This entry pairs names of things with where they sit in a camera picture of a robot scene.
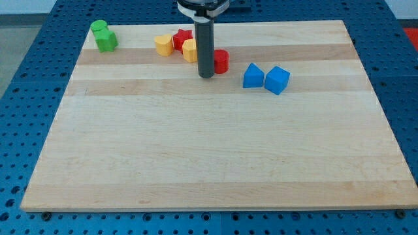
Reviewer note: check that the red cylinder block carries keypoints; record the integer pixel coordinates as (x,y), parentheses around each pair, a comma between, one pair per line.
(221,61)

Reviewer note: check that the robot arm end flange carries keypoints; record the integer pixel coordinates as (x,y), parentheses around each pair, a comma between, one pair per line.
(202,11)

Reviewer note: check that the blue triangle block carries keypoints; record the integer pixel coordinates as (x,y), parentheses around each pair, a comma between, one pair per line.
(253,77)

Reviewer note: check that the yellow hexagon block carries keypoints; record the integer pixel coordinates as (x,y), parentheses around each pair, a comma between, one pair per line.
(189,50)

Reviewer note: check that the blue cube block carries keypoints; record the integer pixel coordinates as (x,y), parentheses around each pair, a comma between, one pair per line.
(277,80)

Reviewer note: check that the light wooden board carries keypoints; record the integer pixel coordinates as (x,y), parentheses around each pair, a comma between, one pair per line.
(139,132)

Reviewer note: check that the red star block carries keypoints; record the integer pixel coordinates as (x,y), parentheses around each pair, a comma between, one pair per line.
(180,37)

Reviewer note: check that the yellow heart block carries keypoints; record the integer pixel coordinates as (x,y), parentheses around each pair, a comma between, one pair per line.
(164,44)

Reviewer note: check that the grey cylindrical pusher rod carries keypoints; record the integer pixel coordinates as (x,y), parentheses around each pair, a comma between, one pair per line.
(204,36)

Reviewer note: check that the green star block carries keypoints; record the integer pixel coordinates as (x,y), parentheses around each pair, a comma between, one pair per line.
(106,40)

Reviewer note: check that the green cylinder block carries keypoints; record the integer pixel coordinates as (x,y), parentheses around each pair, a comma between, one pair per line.
(98,25)

